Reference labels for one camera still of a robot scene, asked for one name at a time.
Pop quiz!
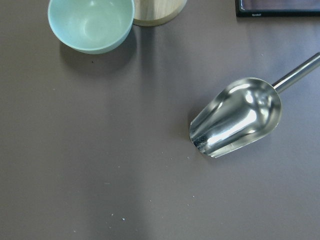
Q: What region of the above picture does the wooden stand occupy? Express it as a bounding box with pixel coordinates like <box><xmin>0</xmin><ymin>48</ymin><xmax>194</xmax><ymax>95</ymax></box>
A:
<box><xmin>133</xmin><ymin>0</ymin><xmax>187</xmax><ymax>27</ymax></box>

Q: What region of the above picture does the green bowl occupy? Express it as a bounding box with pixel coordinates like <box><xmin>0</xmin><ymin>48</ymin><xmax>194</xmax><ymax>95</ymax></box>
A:
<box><xmin>47</xmin><ymin>0</ymin><xmax>135</xmax><ymax>55</ymax></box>

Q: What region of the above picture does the black framed tray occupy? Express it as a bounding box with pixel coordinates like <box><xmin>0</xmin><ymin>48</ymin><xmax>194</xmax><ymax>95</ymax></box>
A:
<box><xmin>234</xmin><ymin>0</ymin><xmax>320</xmax><ymax>18</ymax></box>

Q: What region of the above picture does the steel scoop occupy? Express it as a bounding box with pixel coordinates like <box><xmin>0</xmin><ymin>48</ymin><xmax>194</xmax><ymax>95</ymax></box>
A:
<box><xmin>189</xmin><ymin>53</ymin><xmax>320</xmax><ymax>158</ymax></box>

